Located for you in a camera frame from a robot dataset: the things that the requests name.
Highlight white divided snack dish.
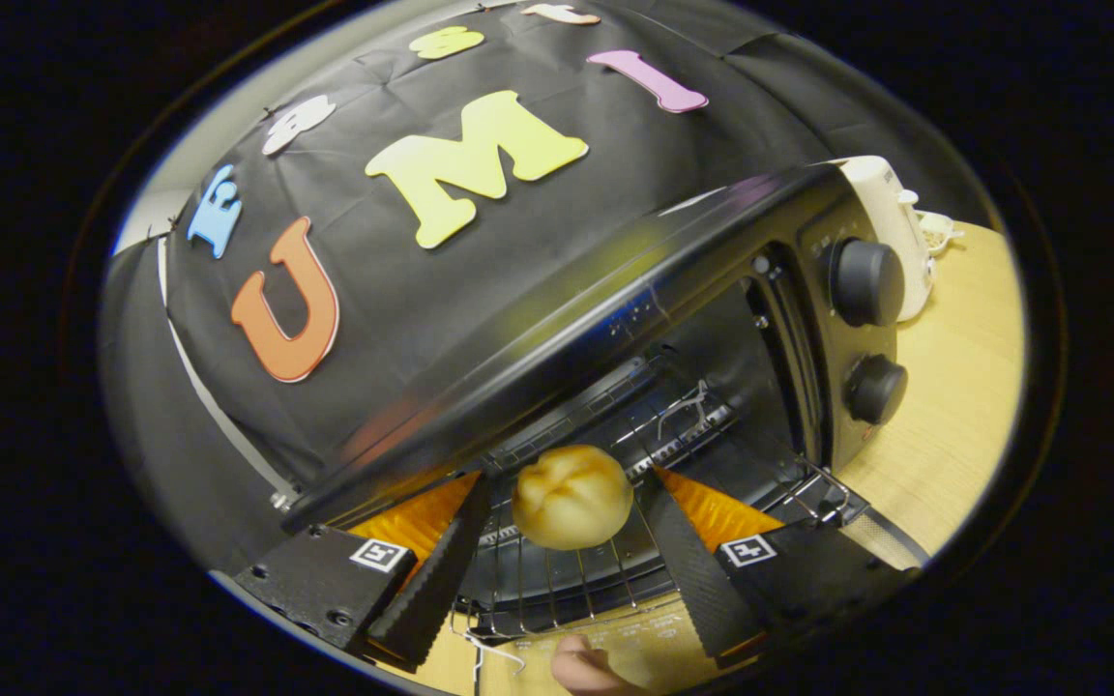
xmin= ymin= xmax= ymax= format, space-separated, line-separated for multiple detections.
xmin=917 ymin=208 xmax=966 ymax=257

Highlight round golden bread bun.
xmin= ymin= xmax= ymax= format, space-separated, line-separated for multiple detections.
xmin=512 ymin=445 xmax=634 ymax=552

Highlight white pop-up toaster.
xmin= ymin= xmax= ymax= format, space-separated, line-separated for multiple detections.
xmin=833 ymin=155 xmax=935 ymax=323

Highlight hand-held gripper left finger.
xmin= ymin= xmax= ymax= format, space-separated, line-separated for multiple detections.
xmin=233 ymin=471 xmax=495 ymax=673

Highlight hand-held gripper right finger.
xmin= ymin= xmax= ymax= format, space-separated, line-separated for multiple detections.
xmin=636 ymin=466 xmax=921 ymax=668

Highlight black toaster oven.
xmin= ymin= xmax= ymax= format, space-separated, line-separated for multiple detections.
xmin=272 ymin=162 xmax=930 ymax=644

